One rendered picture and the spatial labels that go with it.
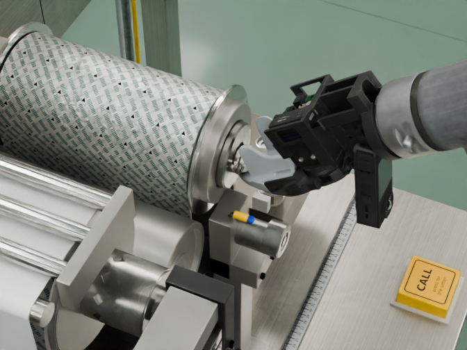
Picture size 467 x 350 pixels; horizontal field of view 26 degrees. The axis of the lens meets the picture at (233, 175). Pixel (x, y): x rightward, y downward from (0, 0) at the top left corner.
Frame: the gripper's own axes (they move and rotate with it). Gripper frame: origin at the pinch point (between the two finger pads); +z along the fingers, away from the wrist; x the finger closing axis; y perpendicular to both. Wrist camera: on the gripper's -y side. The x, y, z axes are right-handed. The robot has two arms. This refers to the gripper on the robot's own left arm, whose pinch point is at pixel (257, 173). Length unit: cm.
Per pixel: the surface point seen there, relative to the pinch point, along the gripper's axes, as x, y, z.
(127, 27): -60, -2, 70
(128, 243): 19.5, 9.8, -2.4
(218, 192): 3.3, 1.1, 3.1
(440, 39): -167, -88, 87
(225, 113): -0.2, 8.3, -2.0
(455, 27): -174, -90, 86
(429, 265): -18.4, -35.4, 5.8
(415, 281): -15.1, -34.8, 6.5
